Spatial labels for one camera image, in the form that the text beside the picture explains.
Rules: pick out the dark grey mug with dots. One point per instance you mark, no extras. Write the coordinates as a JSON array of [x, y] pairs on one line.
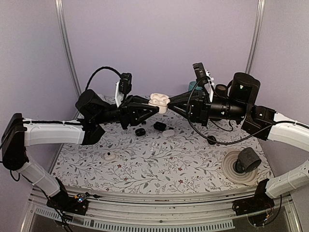
[[247, 161]]

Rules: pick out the front aluminium rail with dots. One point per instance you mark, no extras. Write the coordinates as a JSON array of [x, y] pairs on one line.
[[191, 212]]

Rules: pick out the black open earbud case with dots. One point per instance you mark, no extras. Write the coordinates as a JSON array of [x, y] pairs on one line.
[[159, 126]]

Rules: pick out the black small earbud case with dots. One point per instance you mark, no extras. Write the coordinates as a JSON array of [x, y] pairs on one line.
[[211, 140]]

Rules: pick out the right aluminium frame post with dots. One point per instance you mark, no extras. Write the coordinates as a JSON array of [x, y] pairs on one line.
[[256, 33]]

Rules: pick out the black vase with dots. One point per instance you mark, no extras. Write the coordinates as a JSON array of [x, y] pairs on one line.
[[221, 90]]

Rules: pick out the left aluminium frame post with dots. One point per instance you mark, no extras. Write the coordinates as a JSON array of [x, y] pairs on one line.
[[66, 44]]

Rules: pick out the floral patterned table mat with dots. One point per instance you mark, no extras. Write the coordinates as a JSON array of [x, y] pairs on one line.
[[153, 164]]

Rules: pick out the cream earbud charging case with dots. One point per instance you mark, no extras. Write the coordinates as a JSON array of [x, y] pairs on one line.
[[163, 105]]

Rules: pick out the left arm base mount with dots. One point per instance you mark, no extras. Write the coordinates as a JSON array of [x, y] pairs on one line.
[[63, 202]]

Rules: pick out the white ribbed plate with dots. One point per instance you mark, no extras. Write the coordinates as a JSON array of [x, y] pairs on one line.
[[229, 159]]

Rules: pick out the cream earbud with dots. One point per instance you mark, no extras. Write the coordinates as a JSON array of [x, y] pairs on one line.
[[157, 97]]

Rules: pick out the white oval earbud case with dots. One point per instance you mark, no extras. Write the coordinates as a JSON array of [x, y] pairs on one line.
[[168, 133]]

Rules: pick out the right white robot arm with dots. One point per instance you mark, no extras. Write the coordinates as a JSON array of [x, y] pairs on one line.
[[259, 121]]

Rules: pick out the aluminium frame post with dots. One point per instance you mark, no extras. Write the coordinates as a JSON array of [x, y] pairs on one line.
[[66, 44], [256, 33]]

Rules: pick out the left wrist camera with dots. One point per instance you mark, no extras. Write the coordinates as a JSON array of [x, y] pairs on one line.
[[125, 84]]

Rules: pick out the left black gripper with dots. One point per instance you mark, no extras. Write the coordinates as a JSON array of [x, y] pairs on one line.
[[128, 112]]

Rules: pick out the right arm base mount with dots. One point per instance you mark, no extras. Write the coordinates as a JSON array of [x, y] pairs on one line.
[[259, 201]]

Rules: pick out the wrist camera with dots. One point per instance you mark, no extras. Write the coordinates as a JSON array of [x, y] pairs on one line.
[[125, 84], [199, 70]]

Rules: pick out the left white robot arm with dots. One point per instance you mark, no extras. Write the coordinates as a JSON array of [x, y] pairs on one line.
[[22, 133]]

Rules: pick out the black round earbud case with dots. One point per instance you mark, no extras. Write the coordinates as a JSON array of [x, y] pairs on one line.
[[140, 132]]

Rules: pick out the white case with black dot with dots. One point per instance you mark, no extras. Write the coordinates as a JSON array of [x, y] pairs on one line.
[[109, 156]]

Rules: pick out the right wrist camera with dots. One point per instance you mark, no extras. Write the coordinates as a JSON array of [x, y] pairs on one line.
[[199, 70]]

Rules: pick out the teal vase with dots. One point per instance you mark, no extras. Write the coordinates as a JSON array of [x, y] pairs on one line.
[[192, 85]]

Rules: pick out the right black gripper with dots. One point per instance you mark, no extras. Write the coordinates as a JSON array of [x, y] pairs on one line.
[[199, 107]]

